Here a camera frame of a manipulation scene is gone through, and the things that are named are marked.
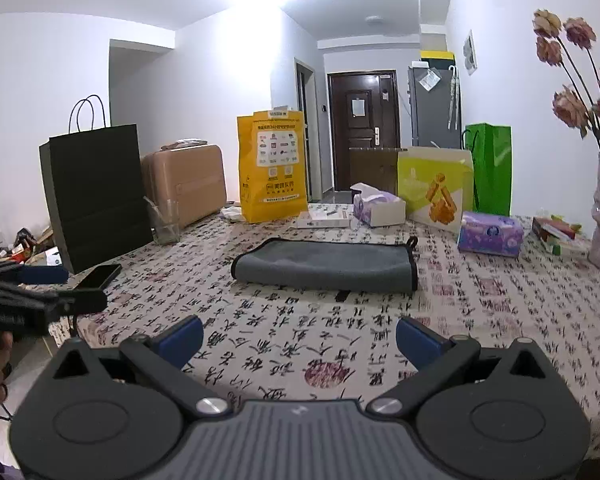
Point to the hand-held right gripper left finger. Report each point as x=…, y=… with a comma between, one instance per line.
x=180, y=342

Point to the yellow printed shopping bag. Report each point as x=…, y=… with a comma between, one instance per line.
x=272, y=170

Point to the calligraphy printed tablecloth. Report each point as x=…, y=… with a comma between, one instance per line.
x=300, y=320

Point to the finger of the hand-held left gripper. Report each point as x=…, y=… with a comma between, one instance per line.
x=87, y=300
x=45, y=274

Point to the red and green small box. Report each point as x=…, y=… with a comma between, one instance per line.
x=550, y=235

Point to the yellow box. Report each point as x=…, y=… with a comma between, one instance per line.
x=437, y=57

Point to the round ceiling lamp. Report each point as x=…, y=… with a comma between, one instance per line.
x=374, y=20

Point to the grey refrigerator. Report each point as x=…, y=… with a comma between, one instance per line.
x=430, y=115

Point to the purple tissue pack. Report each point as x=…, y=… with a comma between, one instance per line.
x=490, y=235

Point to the flat white box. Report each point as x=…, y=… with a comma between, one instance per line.
x=322, y=219

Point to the folded umbrella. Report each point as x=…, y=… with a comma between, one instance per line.
x=453, y=100

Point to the dark brown door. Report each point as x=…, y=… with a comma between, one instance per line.
x=362, y=135

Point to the yellow-green gift bag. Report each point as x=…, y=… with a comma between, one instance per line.
x=430, y=185

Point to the dried pink flowers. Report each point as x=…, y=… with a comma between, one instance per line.
x=570, y=105

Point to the beige suitcase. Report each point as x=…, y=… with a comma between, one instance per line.
x=190, y=185

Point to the clear glass cup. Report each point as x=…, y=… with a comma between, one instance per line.
x=165, y=225

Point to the purple and white tissue box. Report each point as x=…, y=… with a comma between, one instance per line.
x=380, y=207

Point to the pile of floor clutter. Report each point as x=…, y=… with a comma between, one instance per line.
x=25, y=247

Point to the black paper bag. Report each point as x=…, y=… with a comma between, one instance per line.
x=95, y=200

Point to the crumpled white paper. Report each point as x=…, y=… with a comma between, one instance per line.
x=231, y=214

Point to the wall picture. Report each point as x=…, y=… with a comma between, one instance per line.
x=470, y=52

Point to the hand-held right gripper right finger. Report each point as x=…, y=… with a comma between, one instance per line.
x=420, y=342

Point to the grey towel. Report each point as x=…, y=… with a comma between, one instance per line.
x=325, y=262

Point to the black smartphone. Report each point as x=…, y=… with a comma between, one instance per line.
x=99, y=276

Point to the green paper bag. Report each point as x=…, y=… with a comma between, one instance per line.
x=492, y=170

